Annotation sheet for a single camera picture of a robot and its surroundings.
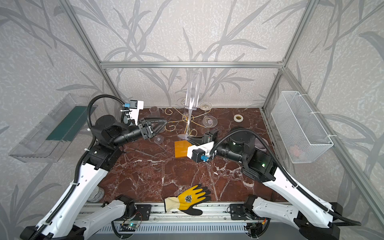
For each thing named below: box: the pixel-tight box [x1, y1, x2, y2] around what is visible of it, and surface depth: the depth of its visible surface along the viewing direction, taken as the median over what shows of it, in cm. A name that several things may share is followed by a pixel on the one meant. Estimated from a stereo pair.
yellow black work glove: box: [164, 184, 212, 216], surface depth 77 cm
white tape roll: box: [233, 114, 244, 123], surface depth 117 cm
